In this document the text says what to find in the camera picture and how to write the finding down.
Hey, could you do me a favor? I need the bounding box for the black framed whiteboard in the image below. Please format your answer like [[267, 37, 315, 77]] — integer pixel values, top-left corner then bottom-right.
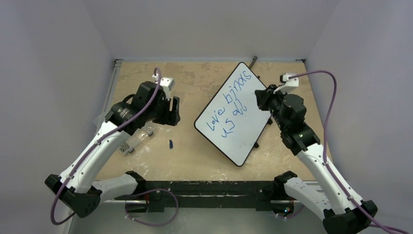
[[194, 62, 271, 167]]

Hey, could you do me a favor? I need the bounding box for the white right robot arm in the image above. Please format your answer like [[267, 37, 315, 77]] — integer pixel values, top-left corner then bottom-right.
[[254, 85, 378, 234]]

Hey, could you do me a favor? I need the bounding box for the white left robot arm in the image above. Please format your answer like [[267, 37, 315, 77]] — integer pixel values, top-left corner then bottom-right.
[[45, 78, 180, 218]]

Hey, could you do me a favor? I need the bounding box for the black base beam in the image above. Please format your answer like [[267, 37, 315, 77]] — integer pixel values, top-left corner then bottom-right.
[[120, 171, 297, 214]]

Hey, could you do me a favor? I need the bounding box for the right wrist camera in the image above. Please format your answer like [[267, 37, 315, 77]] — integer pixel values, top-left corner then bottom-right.
[[279, 73, 299, 93]]

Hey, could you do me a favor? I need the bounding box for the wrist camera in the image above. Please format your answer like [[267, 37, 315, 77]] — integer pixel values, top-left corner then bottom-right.
[[279, 73, 299, 93], [160, 77, 175, 91]]

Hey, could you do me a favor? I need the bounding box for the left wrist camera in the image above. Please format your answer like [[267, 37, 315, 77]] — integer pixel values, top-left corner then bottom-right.
[[160, 77, 175, 91]]

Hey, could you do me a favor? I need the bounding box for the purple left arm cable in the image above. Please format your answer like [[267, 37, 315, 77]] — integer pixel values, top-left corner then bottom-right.
[[50, 67, 162, 226]]

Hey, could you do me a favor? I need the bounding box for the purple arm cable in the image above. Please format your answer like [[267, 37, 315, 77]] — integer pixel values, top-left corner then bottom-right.
[[50, 67, 162, 226], [288, 70, 413, 234]]

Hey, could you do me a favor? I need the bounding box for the aluminium frame rail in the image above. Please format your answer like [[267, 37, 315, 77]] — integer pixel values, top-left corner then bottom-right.
[[84, 58, 122, 150]]

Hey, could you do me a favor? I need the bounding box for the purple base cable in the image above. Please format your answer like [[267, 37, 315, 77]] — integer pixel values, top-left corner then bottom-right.
[[125, 188, 179, 227]]

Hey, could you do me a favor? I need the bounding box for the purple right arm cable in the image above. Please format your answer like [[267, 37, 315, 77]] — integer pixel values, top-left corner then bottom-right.
[[288, 70, 413, 234]]

